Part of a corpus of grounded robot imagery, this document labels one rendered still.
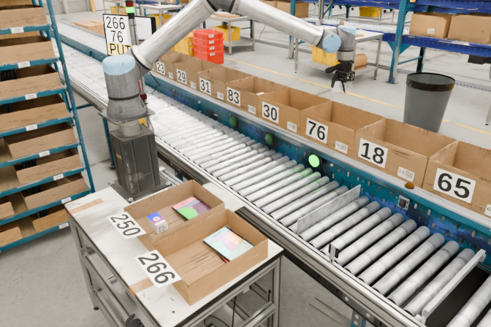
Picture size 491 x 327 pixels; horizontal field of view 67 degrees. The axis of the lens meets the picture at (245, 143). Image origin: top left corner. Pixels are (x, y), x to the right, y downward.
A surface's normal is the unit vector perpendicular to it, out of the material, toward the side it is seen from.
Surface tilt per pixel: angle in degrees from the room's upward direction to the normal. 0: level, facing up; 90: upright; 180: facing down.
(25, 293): 0
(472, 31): 90
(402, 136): 90
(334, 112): 90
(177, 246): 88
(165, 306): 0
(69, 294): 0
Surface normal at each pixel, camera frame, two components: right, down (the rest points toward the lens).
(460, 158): -0.77, 0.29
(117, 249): -0.02, -0.90
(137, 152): 0.67, 0.31
